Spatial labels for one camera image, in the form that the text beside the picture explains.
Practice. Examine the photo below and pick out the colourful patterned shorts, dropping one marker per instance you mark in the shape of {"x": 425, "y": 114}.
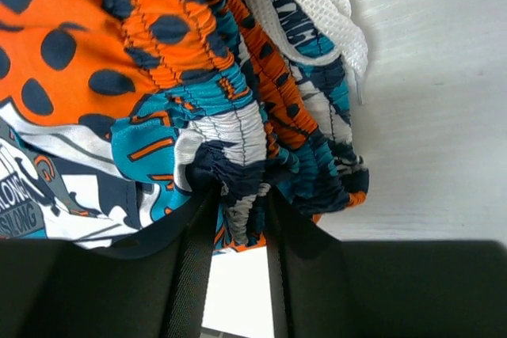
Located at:
{"x": 115, "y": 113}

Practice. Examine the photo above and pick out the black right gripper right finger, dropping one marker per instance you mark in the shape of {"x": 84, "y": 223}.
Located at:
{"x": 323, "y": 287}

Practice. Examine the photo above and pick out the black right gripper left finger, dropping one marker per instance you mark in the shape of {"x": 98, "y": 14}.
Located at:
{"x": 151, "y": 284}

